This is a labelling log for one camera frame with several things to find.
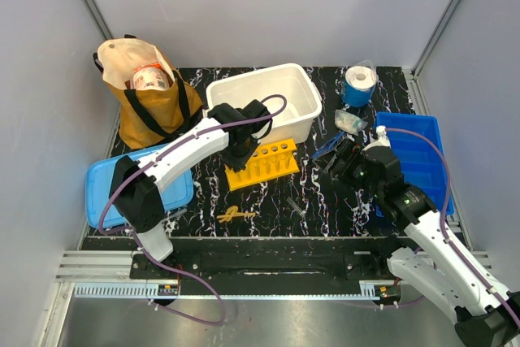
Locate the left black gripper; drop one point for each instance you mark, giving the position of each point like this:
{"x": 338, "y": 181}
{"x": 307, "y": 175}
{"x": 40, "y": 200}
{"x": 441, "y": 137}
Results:
{"x": 239, "y": 163}

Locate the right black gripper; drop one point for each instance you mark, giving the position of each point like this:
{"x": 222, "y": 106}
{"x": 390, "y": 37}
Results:
{"x": 348, "y": 150}

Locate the blue safety glasses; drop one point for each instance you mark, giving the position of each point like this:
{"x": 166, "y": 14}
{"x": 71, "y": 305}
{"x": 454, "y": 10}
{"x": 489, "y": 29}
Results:
{"x": 329, "y": 145}

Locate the yellow knotted rubber band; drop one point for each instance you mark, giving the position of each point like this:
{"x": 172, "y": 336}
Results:
{"x": 232, "y": 213}

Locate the clear glass test tube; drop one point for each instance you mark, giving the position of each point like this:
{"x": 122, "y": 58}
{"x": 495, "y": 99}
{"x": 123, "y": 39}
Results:
{"x": 175, "y": 214}

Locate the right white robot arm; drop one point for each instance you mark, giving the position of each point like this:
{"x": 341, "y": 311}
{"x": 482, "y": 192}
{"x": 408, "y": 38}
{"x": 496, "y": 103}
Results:
{"x": 484, "y": 312}

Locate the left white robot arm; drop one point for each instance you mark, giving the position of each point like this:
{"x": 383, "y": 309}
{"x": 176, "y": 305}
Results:
{"x": 137, "y": 185}

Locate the yellow test tube rack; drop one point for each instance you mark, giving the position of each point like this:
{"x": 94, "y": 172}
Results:
{"x": 268, "y": 162}

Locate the crumpled clear plastic wrapper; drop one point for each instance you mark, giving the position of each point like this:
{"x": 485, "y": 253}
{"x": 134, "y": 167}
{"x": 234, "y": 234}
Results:
{"x": 348, "y": 122}

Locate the white plastic tub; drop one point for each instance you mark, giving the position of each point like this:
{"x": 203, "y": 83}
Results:
{"x": 304, "y": 103}

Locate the brown canvas tote bag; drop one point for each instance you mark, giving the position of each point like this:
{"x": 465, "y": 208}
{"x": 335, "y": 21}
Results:
{"x": 147, "y": 116}

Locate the white orange bottle in bag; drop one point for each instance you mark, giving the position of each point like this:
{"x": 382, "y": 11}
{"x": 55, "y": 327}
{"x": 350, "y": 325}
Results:
{"x": 150, "y": 77}

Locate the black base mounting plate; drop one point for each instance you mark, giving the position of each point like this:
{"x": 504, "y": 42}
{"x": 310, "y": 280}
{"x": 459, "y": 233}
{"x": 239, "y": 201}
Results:
{"x": 254, "y": 267}

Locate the light blue plastic lid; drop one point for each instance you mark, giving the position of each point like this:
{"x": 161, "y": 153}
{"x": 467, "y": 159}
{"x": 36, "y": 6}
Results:
{"x": 98, "y": 184}

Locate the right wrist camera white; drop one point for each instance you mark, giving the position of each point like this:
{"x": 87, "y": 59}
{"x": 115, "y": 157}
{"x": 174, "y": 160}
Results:
{"x": 380, "y": 140}

